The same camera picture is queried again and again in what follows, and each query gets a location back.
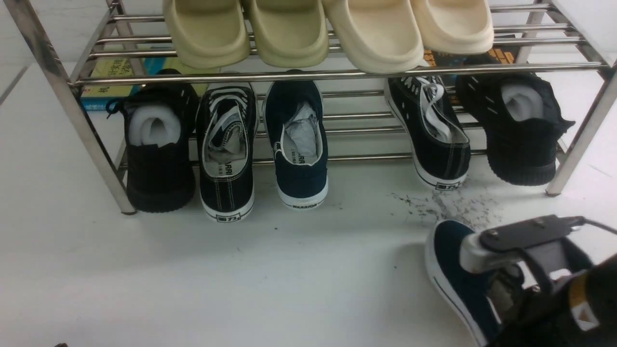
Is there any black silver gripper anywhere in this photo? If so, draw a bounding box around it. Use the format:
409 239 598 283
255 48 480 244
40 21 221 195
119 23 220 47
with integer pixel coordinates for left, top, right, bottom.
480 215 594 309

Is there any navy slip-on shoe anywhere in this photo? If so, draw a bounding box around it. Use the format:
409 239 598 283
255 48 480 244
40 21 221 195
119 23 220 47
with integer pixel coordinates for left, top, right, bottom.
262 80 329 211
424 220 525 347

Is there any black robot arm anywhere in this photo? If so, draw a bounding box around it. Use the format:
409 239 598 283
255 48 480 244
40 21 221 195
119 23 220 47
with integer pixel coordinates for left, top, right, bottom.
460 215 617 347

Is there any stainless steel shoe rack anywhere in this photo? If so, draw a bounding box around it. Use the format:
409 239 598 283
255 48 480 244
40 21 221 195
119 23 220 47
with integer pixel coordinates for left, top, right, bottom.
4 0 616 215

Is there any black knit sneaker right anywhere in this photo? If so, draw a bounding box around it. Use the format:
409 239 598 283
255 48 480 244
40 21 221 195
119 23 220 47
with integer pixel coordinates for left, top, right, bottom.
455 73 575 187

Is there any black canvas sneaker right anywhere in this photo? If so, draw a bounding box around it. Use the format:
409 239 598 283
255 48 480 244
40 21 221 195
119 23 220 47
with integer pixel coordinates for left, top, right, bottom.
384 76 471 191

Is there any black canvas sneaker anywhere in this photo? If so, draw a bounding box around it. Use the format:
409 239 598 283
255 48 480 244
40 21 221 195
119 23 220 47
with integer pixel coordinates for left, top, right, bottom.
384 76 471 191
195 82 259 223

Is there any black orange book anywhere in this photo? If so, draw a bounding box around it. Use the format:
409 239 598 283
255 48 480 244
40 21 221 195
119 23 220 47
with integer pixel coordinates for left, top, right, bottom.
424 45 521 107

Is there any cream slide sandal right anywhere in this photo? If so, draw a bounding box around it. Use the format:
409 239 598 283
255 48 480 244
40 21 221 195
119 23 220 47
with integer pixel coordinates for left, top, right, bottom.
410 0 495 55

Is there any cream slide sandal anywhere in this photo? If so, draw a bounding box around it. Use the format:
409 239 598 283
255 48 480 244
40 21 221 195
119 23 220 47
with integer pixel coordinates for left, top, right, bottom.
322 0 424 73
410 0 495 55

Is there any cream slide sandal left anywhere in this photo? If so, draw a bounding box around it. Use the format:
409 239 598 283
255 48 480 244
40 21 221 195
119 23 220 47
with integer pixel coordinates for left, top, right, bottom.
322 0 424 73

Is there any green slide sandal right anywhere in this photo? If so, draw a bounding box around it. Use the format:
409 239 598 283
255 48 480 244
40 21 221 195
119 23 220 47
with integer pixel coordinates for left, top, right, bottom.
241 0 330 69

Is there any green slide sandal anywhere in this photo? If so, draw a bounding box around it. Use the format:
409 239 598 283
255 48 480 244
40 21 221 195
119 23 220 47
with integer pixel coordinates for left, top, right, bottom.
161 0 251 69
241 0 330 69

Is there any black canvas sneaker left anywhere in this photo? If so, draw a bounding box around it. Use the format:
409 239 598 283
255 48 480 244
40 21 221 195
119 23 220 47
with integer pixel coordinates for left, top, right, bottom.
195 82 259 223

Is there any green slide sandal left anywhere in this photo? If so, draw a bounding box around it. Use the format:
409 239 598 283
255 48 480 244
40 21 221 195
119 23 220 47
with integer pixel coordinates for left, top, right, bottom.
161 0 251 69

